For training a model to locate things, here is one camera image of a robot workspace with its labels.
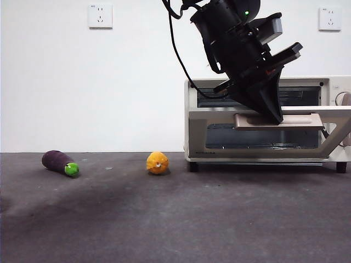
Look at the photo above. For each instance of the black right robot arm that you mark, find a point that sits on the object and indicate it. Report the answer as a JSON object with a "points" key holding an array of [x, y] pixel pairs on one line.
{"points": [[219, 22]]}

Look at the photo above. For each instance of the white wall socket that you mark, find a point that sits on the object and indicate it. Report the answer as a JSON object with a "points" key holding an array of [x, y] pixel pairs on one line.
{"points": [[330, 18], [100, 16]]}

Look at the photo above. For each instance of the purple toy eggplant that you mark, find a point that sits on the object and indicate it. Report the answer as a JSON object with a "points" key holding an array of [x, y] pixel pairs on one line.
{"points": [[55, 161]]}

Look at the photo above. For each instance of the cream Toshiba toaster oven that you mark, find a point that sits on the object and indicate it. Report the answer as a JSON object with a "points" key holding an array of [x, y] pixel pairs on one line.
{"points": [[333, 93]]}

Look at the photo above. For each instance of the yellow toy corn cob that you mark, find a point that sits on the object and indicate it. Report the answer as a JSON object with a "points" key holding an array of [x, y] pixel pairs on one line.
{"points": [[156, 163]]}

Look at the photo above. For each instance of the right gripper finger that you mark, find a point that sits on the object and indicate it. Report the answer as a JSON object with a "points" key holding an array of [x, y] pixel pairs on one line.
{"points": [[272, 96], [252, 98]]}

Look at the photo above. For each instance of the beige oven knob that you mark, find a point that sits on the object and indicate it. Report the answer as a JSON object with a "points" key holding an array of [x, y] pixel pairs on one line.
{"points": [[348, 138], [346, 99]]}

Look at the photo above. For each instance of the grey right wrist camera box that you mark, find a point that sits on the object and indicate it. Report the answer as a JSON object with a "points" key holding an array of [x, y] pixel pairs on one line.
{"points": [[272, 28]]}

